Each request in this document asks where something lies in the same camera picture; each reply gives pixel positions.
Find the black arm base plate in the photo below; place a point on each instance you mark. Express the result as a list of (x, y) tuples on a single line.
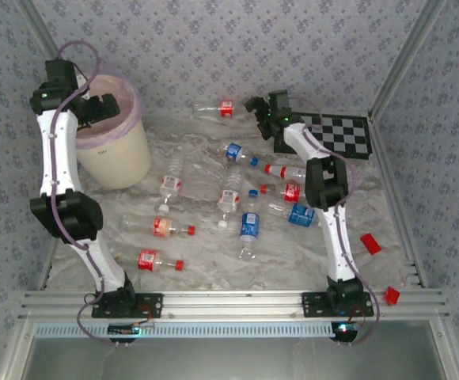
[(312, 305), (150, 305)]

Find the grey metal lower panel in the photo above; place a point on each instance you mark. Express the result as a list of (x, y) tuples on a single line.
[(229, 360)]

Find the black grey checkerboard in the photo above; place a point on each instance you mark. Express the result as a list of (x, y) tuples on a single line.
[(344, 134)]

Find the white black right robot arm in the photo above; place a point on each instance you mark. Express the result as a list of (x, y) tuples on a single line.
[(338, 245)]

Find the crushed clear bottle red label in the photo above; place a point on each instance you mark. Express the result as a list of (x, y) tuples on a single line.
[(226, 108)]

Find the aluminium frame post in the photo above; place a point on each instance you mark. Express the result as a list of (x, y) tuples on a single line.
[(39, 27), (403, 59)]

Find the aluminium side rail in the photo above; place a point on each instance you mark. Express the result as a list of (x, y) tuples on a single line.
[(395, 198), (47, 273)]

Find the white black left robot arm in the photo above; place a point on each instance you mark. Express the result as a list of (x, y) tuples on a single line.
[(57, 150)]

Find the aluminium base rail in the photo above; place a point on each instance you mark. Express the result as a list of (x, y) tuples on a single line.
[(229, 305)]

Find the red cap orange label bottle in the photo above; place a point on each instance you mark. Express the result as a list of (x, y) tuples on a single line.
[(162, 227)]

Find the black controller board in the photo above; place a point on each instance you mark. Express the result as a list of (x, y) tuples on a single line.
[(344, 331), (124, 330)]

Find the pink plastic bin liner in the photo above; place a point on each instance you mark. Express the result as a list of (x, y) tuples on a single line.
[(124, 118)]

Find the red cap cola label bottle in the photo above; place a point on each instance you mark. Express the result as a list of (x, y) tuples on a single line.
[(293, 192)]

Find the cream plastic bin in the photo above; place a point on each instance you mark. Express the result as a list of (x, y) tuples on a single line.
[(114, 166)]

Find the capless blue label bottle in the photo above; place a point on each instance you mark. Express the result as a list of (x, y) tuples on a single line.
[(249, 227)]

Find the blue cap blue label bottle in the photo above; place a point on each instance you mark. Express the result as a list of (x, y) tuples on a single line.
[(233, 151), (302, 215)]

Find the red block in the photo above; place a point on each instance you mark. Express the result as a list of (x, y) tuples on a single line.
[(391, 295), (370, 243)]

